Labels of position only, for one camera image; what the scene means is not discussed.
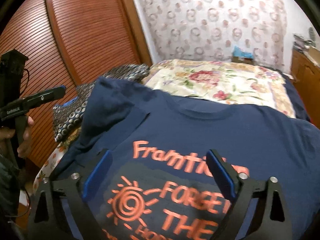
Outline person's left hand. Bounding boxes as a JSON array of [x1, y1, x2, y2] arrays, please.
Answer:
[[1, 116, 34, 158]]

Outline floral cream bed blanket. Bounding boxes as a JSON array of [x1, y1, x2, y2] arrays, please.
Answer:
[[33, 59, 296, 191]]

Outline ring patterned wall curtain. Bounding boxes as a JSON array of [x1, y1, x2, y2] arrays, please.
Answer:
[[138, 0, 287, 67]]

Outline brown wooden dresser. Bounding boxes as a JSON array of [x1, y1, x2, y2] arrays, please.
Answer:
[[290, 47, 319, 128]]

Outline black ring patterned folded cloth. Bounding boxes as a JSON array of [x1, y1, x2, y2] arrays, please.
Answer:
[[53, 64, 150, 142]]

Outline navy blue printed t-shirt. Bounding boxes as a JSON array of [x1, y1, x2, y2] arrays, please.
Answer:
[[51, 77, 319, 239]]

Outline blue item on headboard box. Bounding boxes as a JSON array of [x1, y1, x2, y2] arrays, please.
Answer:
[[232, 46, 254, 64]]

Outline brown louvered wooden wardrobe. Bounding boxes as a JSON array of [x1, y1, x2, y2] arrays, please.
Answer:
[[0, 0, 153, 168]]

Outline navy blue bed sheet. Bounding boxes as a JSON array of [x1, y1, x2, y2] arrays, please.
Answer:
[[280, 73, 311, 122]]

